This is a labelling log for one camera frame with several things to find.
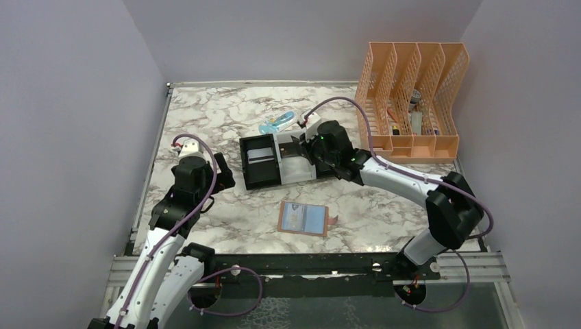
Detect brown leather card holder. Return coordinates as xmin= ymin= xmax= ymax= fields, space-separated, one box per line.
xmin=277 ymin=201 xmax=338 ymax=237

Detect silver VIP card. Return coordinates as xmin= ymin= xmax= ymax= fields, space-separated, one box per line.
xmin=282 ymin=203 xmax=306 ymax=232

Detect white tray bin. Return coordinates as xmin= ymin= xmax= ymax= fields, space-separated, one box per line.
xmin=273 ymin=130 xmax=317 ymax=185

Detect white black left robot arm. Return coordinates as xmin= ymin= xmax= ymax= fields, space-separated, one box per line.
xmin=89 ymin=151 xmax=236 ymax=328

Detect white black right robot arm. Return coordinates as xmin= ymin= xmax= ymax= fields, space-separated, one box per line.
xmin=292 ymin=121 xmax=484 ymax=279

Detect silver credit card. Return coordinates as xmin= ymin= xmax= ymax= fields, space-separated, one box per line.
xmin=247 ymin=147 xmax=275 ymax=165

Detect black credit card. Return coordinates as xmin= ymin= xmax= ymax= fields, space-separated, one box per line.
xmin=279 ymin=143 xmax=297 ymax=158

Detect blue packaged tool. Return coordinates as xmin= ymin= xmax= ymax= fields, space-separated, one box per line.
xmin=258 ymin=111 xmax=297 ymax=135

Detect grey staples box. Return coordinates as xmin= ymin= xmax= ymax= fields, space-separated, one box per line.
xmin=410 ymin=111 xmax=423 ymax=136

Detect peach plastic file organizer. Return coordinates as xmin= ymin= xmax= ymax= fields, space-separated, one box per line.
xmin=355 ymin=42 xmax=469 ymax=164

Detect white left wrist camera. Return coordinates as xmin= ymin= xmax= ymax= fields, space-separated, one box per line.
xmin=172 ymin=139 xmax=205 ymax=160

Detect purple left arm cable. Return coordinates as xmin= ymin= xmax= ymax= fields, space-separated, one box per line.
xmin=113 ymin=133 xmax=220 ymax=329

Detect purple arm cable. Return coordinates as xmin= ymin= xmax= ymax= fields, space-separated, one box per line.
xmin=299 ymin=96 xmax=495 ymax=313
xmin=113 ymin=133 xmax=220 ymax=329

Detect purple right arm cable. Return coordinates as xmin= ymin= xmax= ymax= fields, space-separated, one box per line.
xmin=299 ymin=96 xmax=495 ymax=313

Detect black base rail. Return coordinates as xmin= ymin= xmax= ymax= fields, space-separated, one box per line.
xmin=203 ymin=252 xmax=441 ymax=282

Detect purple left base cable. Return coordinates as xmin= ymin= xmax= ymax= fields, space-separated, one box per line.
xmin=186 ymin=267 xmax=263 ymax=318

